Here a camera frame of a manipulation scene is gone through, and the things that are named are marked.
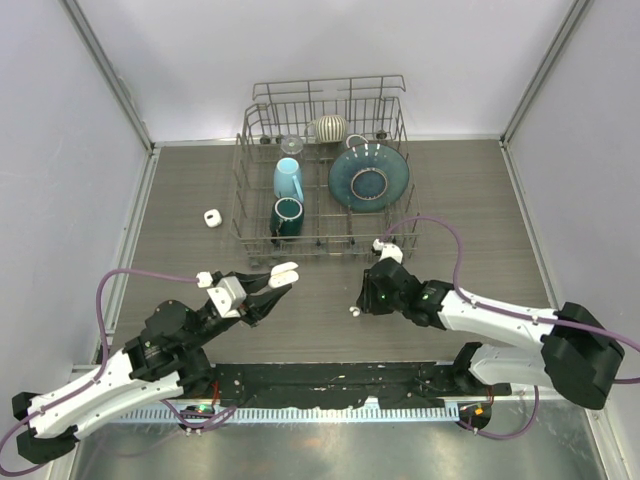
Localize light blue mug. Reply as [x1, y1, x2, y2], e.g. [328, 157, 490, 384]
[273, 157, 304, 203]

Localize small white charging case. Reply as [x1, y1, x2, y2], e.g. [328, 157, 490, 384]
[203, 209, 223, 229]

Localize large teal plate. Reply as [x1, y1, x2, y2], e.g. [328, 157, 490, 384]
[328, 143, 410, 213]

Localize dark teal mug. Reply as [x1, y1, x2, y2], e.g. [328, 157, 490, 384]
[269, 197, 304, 244]

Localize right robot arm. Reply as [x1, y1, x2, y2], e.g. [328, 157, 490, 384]
[349, 258, 624, 410]

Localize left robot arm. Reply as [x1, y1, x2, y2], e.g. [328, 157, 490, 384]
[10, 262, 299, 467]

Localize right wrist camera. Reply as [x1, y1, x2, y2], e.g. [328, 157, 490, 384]
[372, 239, 404, 264]

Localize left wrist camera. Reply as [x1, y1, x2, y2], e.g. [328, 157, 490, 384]
[196, 271, 247, 319]

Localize striped ceramic mug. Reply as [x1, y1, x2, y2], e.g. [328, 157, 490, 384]
[304, 114, 348, 144]

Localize oval white charging case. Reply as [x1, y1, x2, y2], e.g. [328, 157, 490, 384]
[268, 261, 299, 289]

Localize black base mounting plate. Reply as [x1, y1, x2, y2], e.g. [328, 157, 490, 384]
[212, 362, 487, 410]

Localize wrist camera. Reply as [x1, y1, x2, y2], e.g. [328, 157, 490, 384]
[372, 239, 404, 264]
[196, 271, 247, 319]

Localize small white-rimmed bowl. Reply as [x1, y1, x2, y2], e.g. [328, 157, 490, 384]
[345, 134, 368, 149]

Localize clear glass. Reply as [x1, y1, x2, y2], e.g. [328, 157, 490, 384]
[280, 135, 304, 157]

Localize wire dish rack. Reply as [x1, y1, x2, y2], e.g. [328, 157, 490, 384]
[231, 75, 419, 268]

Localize white slotted cable duct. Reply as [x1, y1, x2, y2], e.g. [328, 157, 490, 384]
[112, 398, 460, 425]

